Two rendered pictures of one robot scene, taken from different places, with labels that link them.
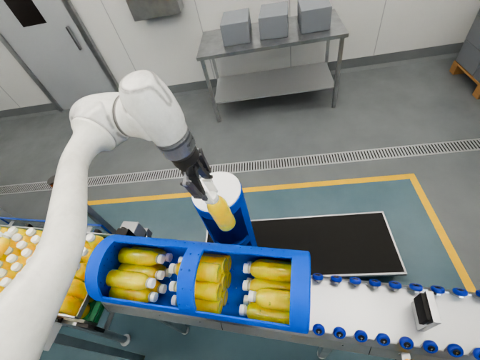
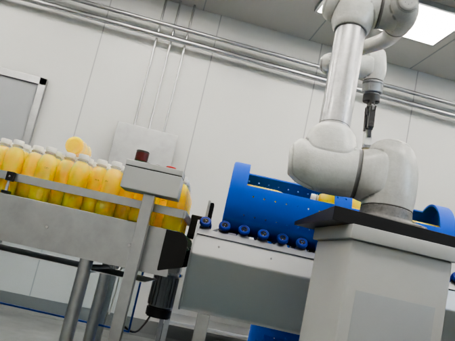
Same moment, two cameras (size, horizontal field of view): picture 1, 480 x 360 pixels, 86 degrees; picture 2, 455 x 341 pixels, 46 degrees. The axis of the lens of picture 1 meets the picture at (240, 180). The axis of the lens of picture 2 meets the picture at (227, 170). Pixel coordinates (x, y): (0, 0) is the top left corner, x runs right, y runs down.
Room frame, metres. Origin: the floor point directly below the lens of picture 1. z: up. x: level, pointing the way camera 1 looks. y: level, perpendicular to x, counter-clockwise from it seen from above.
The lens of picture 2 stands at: (-1.43, 1.43, 0.82)
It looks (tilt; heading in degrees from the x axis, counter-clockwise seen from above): 10 degrees up; 340
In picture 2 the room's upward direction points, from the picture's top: 13 degrees clockwise
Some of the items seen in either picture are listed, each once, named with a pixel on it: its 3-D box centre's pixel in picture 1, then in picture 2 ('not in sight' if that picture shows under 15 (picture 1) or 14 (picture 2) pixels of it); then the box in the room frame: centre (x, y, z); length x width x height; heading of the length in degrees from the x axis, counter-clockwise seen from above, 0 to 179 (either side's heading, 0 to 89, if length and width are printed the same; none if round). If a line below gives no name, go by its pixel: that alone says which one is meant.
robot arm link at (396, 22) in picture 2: not in sight; (399, 11); (0.03, 0.41, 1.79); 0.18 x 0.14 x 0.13; 153
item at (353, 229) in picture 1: (294, 248); not in sight; (0.89, -0.29, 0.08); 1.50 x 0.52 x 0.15; 77
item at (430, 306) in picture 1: (422, 311); not in sight; (0.14, -0.52, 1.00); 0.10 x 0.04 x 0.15; 159
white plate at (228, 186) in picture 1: (216, 191); not in sight; (0.91, 0.14, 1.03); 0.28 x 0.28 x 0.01
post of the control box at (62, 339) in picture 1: (103, 348); (114, 340); (0.42, 1.02, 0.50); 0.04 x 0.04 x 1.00; 69
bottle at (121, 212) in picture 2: not in sight; (128, 195); (0.60, 1.06, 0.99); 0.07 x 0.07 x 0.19
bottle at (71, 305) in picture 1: (71, 306); (176, 205); (0.50, 0.90, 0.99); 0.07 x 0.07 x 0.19
